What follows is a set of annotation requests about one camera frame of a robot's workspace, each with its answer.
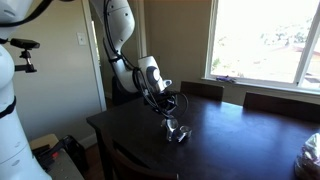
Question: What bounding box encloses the grey perforated platform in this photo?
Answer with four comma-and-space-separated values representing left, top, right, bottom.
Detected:
46, 148, 84, 180

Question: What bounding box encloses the dark wooden chair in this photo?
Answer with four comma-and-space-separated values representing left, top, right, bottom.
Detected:
179, 80, 225, 102
243, 91, 320, 123
99, 129, 179, 180

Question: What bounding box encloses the clear plastic food bag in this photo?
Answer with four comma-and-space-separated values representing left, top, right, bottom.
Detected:
294, 132, 320, 180

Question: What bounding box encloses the white framed window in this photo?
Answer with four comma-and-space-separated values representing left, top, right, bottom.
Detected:
203, 0, 320, 93

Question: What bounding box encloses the black office chair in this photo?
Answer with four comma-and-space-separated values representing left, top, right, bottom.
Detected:
111, 76, 144, 106

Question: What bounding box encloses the white light switch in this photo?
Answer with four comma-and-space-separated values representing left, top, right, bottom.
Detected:
76, 32, 87, 47

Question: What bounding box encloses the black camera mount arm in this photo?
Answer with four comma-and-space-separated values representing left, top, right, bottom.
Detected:
14, 49, 38, 74

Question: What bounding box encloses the black external camera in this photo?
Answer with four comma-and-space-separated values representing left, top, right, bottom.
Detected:
9, 37, 41, 50

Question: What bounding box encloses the cream coloured box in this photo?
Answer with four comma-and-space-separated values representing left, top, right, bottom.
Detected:
29, 133, 60, 150

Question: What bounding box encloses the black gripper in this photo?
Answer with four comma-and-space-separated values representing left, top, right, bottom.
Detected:
146, 92, 179, 122

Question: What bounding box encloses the purple object on sill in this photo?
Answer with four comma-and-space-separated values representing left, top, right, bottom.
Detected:
215, 75, 237, 84

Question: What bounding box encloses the black tool with red button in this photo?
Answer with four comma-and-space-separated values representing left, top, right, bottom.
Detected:
33, 134, 89, 174

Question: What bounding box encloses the white door frame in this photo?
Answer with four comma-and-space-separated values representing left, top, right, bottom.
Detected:
81, 0, 150, 113

